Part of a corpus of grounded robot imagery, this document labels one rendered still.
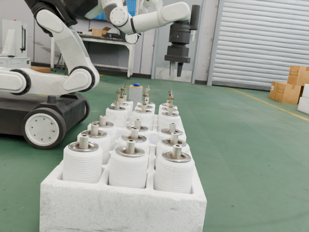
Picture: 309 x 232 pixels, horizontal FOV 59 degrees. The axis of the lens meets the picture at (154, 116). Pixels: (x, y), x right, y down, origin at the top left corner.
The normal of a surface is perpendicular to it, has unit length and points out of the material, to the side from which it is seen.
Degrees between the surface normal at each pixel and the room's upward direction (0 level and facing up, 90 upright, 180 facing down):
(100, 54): 90
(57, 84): 102
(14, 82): 90
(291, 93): 90
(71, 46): 114
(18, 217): 0
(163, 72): 90
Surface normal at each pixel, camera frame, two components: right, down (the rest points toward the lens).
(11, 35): 0.04, -0.18
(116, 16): -0.24, 0.00
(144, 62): 0.00, 0.21
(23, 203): 0.11, -0.97
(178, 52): -0.64, 0.10
